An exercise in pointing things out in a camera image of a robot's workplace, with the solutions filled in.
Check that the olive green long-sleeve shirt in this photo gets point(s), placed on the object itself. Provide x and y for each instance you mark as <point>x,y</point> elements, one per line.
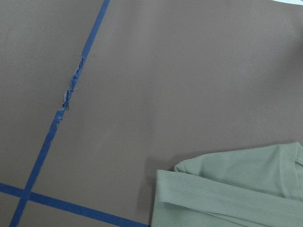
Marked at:
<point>257,187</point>

